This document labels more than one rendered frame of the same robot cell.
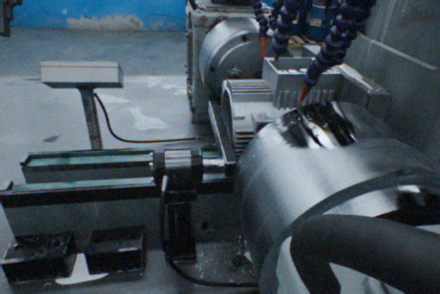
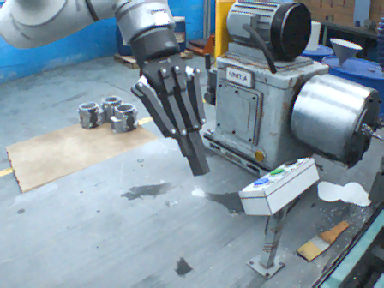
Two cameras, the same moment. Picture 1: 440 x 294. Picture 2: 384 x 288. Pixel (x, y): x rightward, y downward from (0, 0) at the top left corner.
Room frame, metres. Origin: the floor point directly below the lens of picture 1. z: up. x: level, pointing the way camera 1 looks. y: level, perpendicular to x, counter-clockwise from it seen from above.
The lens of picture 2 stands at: (0.41, 0.76, 1.42)
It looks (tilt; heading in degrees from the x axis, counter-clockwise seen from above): 30 degrees down; 331
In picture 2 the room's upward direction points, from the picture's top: straight up
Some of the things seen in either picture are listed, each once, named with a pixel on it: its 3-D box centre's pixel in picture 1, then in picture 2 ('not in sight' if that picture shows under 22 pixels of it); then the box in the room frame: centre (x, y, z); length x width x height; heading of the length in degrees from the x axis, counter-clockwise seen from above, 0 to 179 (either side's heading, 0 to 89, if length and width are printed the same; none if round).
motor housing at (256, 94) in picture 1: (271, 125); not in sight; (0.62, -0.09, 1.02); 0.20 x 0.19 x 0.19; 101
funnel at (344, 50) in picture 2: not in sight; (344, 58); (1.75, -1.26, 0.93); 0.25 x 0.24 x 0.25; 103
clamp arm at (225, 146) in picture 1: (219, 132); not in sight; (0.57, 0.02, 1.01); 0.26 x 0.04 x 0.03; 11
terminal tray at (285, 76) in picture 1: (297, 82); not in sight; (0.63, -0.13, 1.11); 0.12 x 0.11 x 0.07; 101
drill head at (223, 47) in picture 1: (241, 63); (324, 114); (0.96, -0.02, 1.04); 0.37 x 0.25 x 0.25; 11
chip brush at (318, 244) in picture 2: not in sight; (326, 238); (0.73, 0.16, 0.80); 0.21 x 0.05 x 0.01; 94
